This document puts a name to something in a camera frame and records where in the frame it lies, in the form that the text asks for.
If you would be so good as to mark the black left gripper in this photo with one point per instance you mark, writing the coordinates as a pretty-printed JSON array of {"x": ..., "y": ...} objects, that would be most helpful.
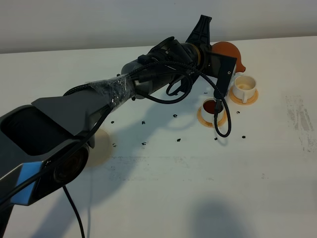
[{"x": 209, "y": 63}]

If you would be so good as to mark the brown clay teapot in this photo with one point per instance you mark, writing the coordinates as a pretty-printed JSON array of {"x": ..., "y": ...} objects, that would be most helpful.
[{"x": 229, "y": 49}]

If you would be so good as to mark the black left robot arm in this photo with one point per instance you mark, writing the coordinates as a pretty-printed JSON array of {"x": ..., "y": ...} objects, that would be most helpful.
[{"x": 45, "y": 145}]

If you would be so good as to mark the beige round teapot coaster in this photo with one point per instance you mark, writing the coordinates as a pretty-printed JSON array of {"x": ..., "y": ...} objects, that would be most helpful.
[{"x": 102, "y": 151}]

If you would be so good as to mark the far white teacup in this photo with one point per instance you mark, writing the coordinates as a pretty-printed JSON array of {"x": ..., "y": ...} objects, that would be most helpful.
[{"x": 244, "y": 88}]

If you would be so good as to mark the white teacup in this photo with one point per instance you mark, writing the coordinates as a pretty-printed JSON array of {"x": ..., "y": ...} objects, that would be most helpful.
[
  {"x": 244, "y": 88},
  {"x": 209, "y": 105}
]

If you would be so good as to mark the near white teacup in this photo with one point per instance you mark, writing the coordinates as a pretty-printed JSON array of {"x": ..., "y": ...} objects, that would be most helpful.
[{"x": 209, "y": 105}]

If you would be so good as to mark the near orange saucer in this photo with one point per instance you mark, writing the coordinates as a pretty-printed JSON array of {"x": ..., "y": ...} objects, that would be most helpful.
[{"x": 207, "y": 119}]

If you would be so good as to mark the orange saucer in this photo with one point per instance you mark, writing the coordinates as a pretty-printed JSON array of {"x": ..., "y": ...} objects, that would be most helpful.
[
  {"x": 239, "y": 101},
  {"x": 207, "y": 119}
]

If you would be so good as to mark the far orange saucer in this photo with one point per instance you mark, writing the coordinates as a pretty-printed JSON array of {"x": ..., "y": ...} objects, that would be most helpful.
[{"x": 239, "y": 101}]

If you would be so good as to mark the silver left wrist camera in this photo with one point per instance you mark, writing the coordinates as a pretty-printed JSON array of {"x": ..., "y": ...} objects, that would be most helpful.
[{"x": 233, "y": 75}]

